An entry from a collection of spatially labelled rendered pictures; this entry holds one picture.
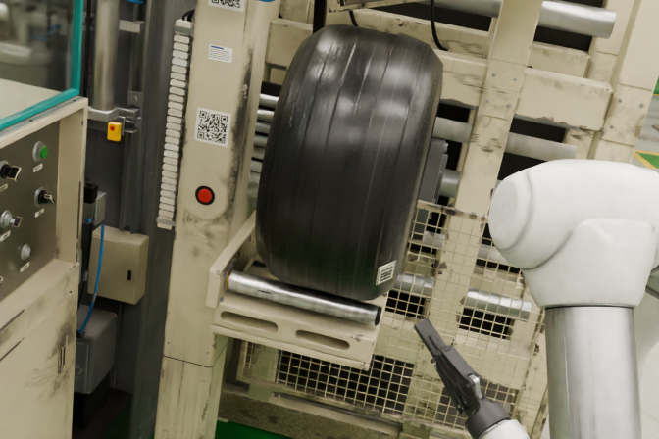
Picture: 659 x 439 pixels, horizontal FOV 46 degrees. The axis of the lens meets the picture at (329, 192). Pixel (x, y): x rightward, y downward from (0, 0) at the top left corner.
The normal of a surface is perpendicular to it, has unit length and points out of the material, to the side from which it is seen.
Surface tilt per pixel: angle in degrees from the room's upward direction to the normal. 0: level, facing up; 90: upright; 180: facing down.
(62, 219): 90
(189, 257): 90
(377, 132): 57
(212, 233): 90
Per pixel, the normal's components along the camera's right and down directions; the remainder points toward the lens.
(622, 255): 0.30, -0.11
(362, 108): -0.04, -0.33
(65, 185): -0.19, 0.34
